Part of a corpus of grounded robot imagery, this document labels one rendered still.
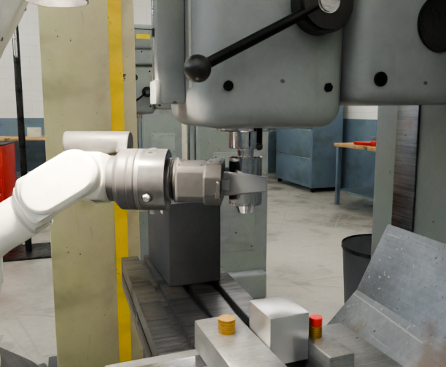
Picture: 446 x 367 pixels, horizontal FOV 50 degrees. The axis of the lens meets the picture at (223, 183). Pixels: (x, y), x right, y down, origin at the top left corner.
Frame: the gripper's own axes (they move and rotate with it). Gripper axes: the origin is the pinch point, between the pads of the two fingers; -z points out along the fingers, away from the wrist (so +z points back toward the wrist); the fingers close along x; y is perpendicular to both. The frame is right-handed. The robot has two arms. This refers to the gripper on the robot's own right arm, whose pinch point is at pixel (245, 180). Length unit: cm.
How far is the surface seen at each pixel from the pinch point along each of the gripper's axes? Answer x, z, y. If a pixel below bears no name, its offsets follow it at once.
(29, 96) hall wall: 810, 401, -30
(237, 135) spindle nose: -2.1, 1.1, -6.6
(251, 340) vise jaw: -13.2, -1.2, 17.5
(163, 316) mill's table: 17.6, 15.1, 28.7
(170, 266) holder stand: 32.8, 16.3, 24.1
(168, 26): -5.9, 9.9, -20.2
